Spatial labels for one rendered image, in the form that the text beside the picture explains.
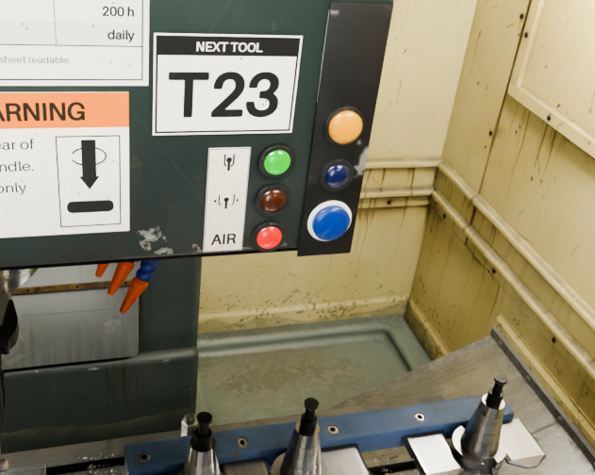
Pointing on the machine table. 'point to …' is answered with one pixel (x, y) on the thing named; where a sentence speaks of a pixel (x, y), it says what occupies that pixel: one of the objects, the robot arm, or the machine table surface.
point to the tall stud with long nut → (189, 425)
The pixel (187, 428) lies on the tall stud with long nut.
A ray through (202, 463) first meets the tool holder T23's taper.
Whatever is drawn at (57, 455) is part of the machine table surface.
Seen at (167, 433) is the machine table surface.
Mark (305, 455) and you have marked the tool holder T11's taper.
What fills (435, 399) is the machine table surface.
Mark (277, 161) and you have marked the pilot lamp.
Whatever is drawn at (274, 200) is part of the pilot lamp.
